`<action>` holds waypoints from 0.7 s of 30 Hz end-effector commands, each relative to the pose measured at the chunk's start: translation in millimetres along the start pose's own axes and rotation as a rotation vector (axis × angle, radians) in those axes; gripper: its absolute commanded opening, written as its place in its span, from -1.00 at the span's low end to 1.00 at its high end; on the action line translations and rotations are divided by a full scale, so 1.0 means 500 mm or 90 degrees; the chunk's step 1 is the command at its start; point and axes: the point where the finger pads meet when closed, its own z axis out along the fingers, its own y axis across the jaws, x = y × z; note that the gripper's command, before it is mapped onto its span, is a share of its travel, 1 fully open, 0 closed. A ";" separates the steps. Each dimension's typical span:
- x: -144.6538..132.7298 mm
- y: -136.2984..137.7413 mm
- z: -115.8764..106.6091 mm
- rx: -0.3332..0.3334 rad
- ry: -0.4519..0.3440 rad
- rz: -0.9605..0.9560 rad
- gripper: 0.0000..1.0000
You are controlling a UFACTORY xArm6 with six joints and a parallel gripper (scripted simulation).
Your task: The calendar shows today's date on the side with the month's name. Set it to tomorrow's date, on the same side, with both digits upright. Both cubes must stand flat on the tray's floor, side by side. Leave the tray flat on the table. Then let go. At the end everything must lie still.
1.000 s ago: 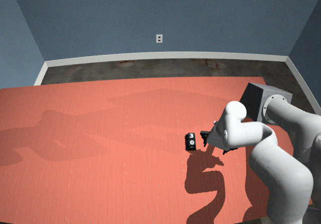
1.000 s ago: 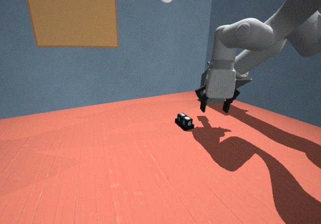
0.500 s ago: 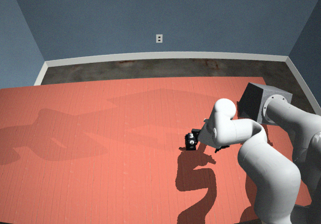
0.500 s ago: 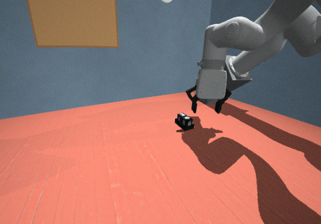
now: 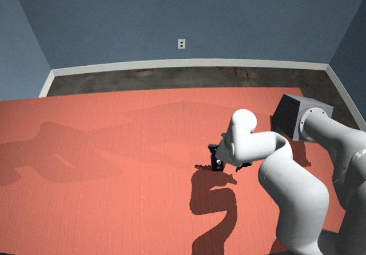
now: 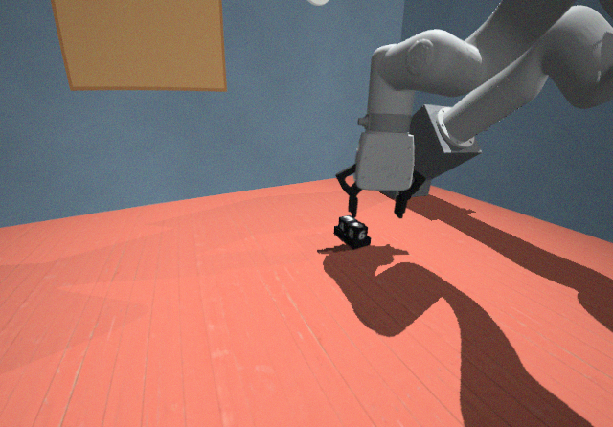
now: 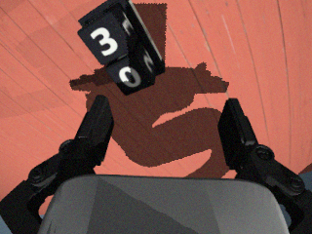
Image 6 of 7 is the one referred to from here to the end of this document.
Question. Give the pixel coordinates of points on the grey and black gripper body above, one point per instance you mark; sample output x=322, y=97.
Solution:
x=388, y=164

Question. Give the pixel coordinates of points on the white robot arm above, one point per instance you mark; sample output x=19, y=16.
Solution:
x=576, y=53

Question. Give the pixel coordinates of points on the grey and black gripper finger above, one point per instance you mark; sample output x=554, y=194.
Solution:
x=352, y=191
x=404, y=196

